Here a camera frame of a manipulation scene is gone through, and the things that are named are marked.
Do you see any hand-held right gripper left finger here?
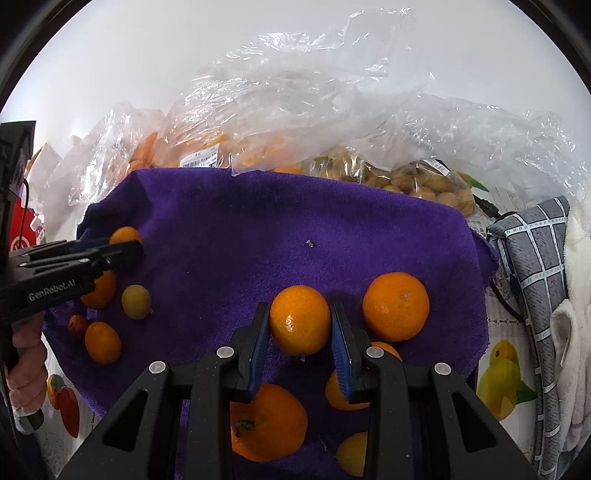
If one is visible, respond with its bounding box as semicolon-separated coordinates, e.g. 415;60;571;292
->
58;302;271;480

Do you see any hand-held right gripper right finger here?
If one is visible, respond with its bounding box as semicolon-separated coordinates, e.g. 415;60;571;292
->
331;302;541;480

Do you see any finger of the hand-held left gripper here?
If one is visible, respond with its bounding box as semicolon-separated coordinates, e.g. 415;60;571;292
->
9;237;112;264
18;240;144;280

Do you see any orange mandarin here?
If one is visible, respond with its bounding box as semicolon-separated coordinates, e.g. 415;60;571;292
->
269;285;333;357
362;271;430;343

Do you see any dull yellow kumquat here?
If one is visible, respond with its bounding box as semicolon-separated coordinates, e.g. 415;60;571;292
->
121;285;153;320

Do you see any mandarin with green stem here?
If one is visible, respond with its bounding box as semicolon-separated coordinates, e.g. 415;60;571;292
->
229;383;308;463

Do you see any bright yellow kumquat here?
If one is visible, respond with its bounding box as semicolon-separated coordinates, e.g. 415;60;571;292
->
336;431;370;478

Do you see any person's left forearm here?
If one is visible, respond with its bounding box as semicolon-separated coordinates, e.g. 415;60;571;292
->
0;392;47;480

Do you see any person's left hand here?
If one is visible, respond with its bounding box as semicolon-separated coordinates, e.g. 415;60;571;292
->
7;313;49;409

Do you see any red box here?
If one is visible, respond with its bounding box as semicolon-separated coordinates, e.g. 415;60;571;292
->
9;198;47;252

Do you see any white paper box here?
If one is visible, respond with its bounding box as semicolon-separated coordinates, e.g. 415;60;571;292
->
28;143;70;195

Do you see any purple towel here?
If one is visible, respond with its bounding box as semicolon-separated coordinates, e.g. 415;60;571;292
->
44;167;499;480

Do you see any plastic bag of oranges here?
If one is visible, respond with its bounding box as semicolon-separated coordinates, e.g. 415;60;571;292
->
69;104;305;206

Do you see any plastic bag of longans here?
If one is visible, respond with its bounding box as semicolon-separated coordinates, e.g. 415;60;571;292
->
302;148;477;217

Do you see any grey checked cloth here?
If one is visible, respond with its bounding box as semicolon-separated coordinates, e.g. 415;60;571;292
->
487;196;573;480

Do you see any white towel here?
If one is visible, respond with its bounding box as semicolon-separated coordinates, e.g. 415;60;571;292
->
549;203;591;455

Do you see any crumpled clear plastic bag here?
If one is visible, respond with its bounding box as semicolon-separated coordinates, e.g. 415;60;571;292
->
161;11;578;208

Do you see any black cable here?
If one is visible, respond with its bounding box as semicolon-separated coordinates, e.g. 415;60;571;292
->
473;196;527;324

